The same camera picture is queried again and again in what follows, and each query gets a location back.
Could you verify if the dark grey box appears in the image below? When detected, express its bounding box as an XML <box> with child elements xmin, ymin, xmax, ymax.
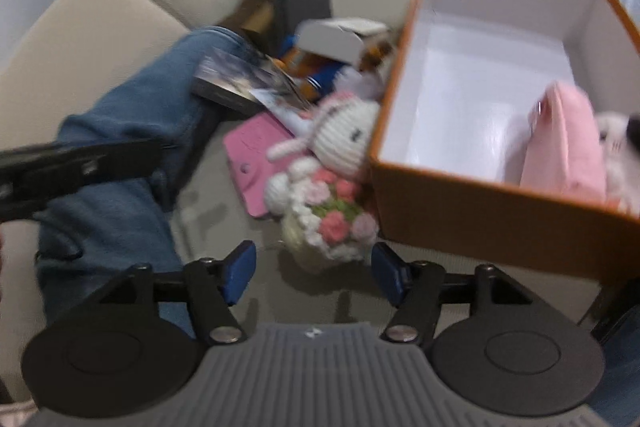
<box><xmin>274</xmin><ymin>0</ymin><xmax>333</xmax><ymax>48</ymax></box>

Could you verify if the printed paper card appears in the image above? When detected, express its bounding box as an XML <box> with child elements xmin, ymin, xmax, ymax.
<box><xmin>250</xmin><ymin>86</ymin><xmax>321</xmax><ymax>132</ymax></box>

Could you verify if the pink snap card wallet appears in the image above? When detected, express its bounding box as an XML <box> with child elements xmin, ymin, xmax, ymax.
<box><xmin>222</xmin><ymin>112</ymin><xmax>296</xmax><ymax>219</ymax></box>

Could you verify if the orange and blue packet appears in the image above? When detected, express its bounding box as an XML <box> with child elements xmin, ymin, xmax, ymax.
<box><xmin>280</xmin><ymin>37</ymin><xmax>361</xmax><ymax>104</ymax></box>

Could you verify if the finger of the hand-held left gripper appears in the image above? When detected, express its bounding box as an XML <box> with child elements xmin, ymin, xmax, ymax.
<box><xmin>0</xmin><ymin>138</ymin><xmax>163</xmax><ymax>224</ymax></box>

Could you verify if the person's jeans leg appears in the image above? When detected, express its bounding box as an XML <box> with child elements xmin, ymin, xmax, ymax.
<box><xmin>35</xmin><ymin>27</ymin><xmax>261</xmax><ymax>338</ymax></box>
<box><xmin>590</xmin><ymin>307</ymin><xmax>640</xmax><ymax>427</ymax></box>

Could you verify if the crochet bunny with flower bouquet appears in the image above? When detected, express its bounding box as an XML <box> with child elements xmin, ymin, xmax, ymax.
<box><xmin>264</xmin><ymin>91</ymin><xmax>383</xmax><ymax>275</ymax></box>

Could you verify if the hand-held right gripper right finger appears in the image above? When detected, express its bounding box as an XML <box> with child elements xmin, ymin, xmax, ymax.
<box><xmin>372</xmin><ymin>242</ymin><xmax>533</xmax><ymax>344</ymax></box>

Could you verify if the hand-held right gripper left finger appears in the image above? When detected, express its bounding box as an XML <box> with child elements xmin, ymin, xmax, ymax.
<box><xmin>97</xmin><ymin>241</ymin><xmax>257</xmax><ymax>347</ymax></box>

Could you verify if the white plush toy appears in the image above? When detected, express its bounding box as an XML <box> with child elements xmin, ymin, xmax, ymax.
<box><xmin>595</xmin><ymin>111</ymin><xmax>640</xmax><ymax>214</ymax></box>

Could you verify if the pink pouch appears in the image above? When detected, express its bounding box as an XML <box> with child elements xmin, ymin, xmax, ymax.
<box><xmin>520</xmin><ymin>82</ymin><xmax>608</xmax><ymax>202</ymax></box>

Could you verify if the small white open carton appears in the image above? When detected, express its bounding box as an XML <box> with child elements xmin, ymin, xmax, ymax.
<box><xmin>298</xmin><ymin>18</ymin><xmax>391</xmax><ymax>64</ymax></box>

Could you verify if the orange cardboard box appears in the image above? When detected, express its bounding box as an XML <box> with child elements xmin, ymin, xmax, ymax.
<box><xmin>369</xmin><ymin>0</ymin><xmax>640</xmax><ymax>288</ymax></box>

